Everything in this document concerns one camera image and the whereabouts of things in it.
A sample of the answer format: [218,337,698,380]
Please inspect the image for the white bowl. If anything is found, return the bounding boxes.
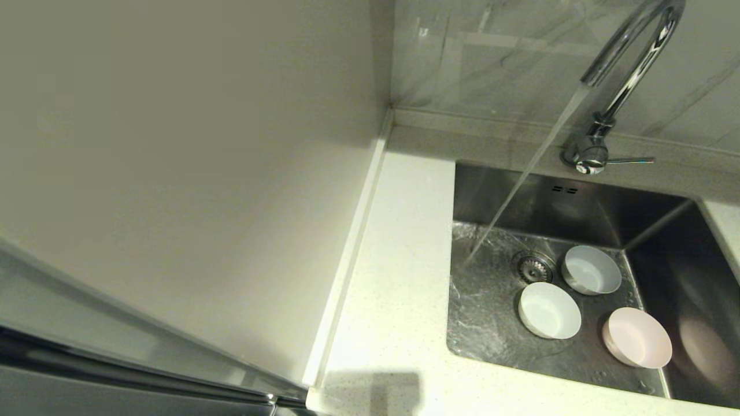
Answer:
[518,281,582,340]

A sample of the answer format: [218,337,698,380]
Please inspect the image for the pale blue bowl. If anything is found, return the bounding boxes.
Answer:
[561,245,623,296]

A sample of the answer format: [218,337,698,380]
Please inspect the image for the pink bowl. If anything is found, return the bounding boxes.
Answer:
[602,307,674,369]

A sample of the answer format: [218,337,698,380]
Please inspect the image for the stainless steel sink basin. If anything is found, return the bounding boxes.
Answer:
[445,161,740,410]

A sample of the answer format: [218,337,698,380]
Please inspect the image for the white countertop trim strip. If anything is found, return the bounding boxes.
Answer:
[302,110,395,389]

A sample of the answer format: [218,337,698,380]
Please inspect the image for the round metal drain strainer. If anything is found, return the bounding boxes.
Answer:
[511,250,558,285]

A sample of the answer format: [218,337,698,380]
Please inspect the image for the chrome gooseneck faucet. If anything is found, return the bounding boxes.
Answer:
[560,0,687,176]

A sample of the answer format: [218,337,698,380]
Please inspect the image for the shiny steel appliance edge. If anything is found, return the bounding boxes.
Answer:
[0,237,310,416]

